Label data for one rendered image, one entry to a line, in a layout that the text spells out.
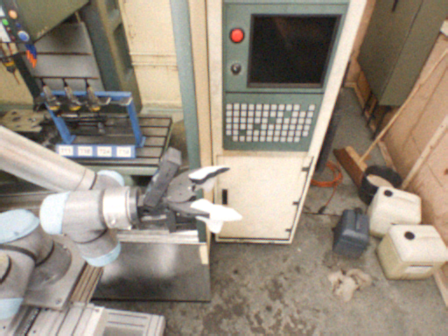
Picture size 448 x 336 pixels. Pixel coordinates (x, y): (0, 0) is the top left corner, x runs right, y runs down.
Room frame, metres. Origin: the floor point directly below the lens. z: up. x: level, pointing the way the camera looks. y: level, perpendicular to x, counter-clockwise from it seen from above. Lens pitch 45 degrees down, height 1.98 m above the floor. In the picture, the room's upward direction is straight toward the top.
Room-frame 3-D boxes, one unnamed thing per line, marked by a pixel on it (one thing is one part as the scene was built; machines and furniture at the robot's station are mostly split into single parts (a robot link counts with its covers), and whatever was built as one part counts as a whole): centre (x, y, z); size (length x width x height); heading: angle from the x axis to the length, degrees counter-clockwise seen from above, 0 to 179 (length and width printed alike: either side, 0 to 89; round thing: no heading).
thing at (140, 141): (1.37, 0.51, 1.05); 0.10 x 0.05 x 0.30; 178
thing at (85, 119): (1.54, 0.88, 0.93); 0.26 x 0.05 x 0.06; 93
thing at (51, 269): (0.43, 0.55, 1.21); 0.15 x 0.15 x 0.10
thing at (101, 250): (0.35, 0.27, 1.46); 0.11 x 0.08 x 0.11; 8
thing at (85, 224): (0.33, 0.27, 1.56); 0.11 x 0.08 x 0.09; 98
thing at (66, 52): (1.88, 1.09, 1.16); 0.48 x 0.05 x 0.51; 88
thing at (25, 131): (1.48, 1.22, 0.97); 0.29 x 0.23 x 0.05; 88
